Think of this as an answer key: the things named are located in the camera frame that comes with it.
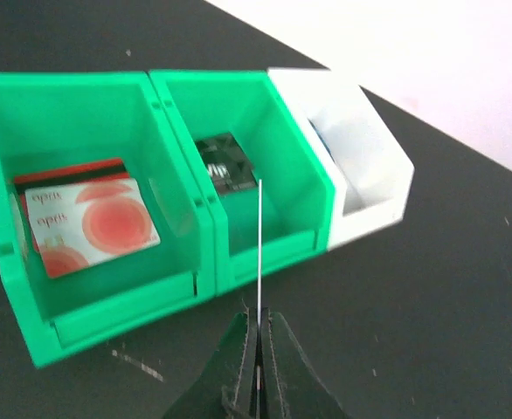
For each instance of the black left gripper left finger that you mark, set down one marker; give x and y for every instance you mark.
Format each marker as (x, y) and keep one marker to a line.
(227, 385)

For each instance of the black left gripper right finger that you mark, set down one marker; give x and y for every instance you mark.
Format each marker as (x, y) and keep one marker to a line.
(290, 388)

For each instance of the red card in bin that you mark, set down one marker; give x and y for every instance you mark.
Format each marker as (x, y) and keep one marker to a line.
(85, 172)

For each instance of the green middle plastic bin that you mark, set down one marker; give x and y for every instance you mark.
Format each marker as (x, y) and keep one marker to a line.
(290, 214)

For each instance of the white plastic bin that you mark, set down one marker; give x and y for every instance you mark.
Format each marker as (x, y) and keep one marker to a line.
(373, 174)

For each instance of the green end plastic bin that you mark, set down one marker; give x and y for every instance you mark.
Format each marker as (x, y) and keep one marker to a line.
(50, 121)

